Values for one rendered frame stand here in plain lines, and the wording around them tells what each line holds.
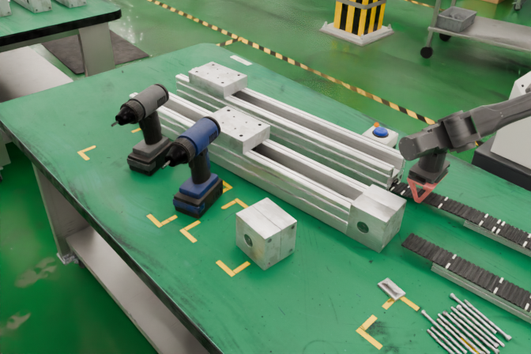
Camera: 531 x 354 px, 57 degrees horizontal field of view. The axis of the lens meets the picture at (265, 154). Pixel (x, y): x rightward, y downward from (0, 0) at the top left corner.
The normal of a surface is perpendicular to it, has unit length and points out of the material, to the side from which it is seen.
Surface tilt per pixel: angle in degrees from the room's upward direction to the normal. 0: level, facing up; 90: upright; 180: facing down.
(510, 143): 90
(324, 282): 0
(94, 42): 90
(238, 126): 0
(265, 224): 0
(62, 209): 90
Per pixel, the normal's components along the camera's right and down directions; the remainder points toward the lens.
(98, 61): 0.68, 0.43
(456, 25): -0.64, 0.42
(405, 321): 0.03, -0.82
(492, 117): -0.52, 0.11
